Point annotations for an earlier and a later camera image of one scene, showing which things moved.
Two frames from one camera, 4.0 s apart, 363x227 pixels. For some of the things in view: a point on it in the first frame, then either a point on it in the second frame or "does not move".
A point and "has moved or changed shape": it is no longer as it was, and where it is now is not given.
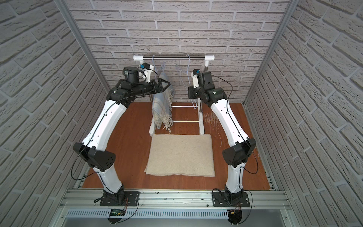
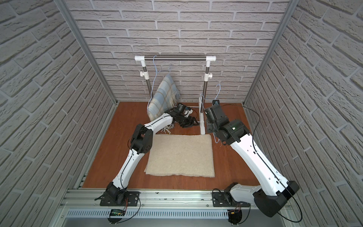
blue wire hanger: x=194 y=104 to x=215 y=99
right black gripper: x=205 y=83 to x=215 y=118
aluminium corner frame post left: x=76 y=31 does not move
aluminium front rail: x=173 y=208 does not move
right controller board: x=234 y=216 does not move
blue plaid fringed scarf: x=162 y=107 has moved or changed shape
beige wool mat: x=186 y=154 does not move
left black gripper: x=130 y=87 to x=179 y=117
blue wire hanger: x=162 y=65 to x=156 y=72
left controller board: x=116 y=215 does not move
